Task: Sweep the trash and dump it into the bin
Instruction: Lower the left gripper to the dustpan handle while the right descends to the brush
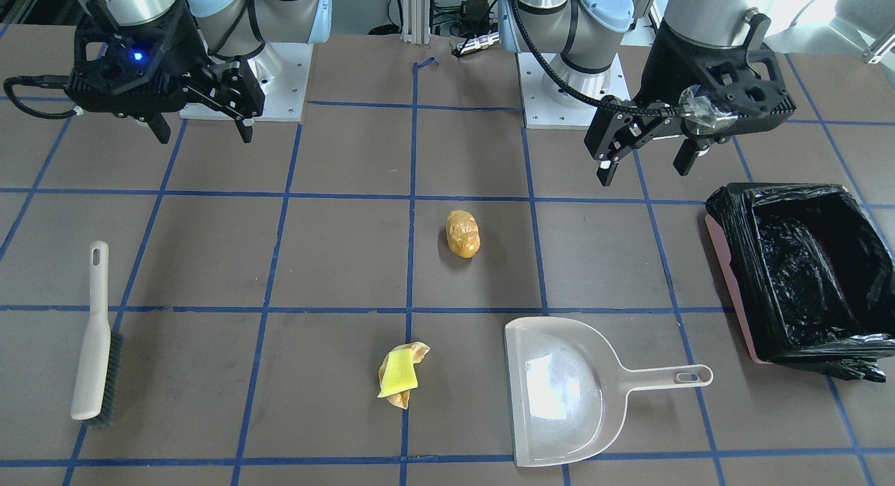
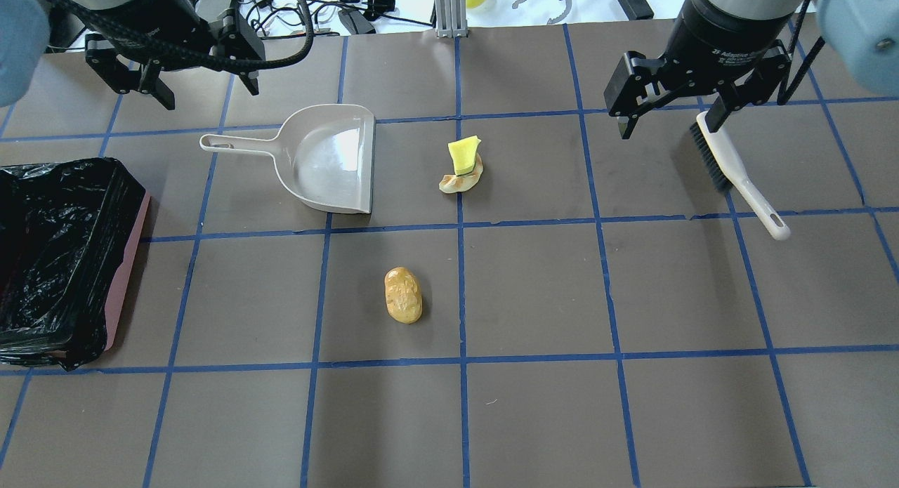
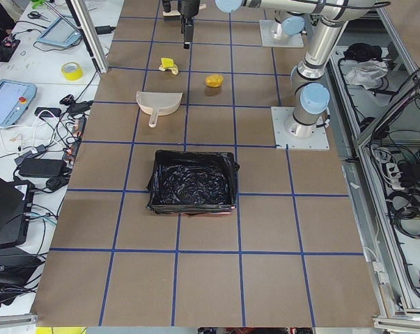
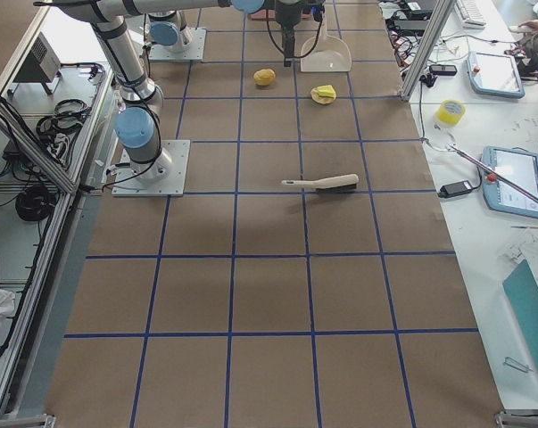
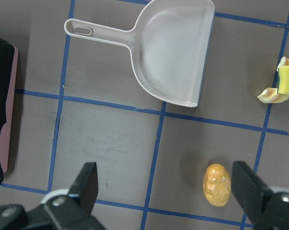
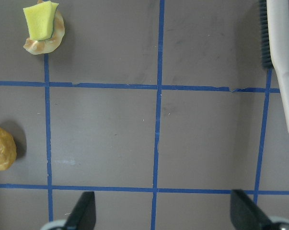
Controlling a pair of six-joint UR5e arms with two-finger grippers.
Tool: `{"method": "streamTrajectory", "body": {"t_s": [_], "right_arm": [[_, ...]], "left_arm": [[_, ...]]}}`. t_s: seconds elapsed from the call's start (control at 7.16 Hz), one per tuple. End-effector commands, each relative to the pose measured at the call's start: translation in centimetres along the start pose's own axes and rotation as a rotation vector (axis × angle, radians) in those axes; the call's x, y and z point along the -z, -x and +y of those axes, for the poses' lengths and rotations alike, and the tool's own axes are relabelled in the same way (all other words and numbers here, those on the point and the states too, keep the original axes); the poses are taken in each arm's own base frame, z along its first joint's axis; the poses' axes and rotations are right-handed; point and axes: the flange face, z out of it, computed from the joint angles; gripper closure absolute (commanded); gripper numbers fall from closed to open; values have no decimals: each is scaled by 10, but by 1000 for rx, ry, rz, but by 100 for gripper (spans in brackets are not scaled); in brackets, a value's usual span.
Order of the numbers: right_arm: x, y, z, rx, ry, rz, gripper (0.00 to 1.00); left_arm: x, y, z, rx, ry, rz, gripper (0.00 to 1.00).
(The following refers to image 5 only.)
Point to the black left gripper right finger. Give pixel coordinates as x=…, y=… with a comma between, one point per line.
x=266, y=207

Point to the yellow potato toy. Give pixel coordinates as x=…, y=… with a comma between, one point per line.
x=217, y=185

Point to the yellow green sponge piece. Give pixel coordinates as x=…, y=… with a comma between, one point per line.
x=283, y=75

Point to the white plastic dustpan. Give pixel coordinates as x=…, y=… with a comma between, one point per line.
x=168, y=46

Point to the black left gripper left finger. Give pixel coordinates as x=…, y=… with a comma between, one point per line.
x=64, y=209

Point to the black lined trash bin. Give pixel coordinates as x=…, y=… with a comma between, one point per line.
x=8, y=69

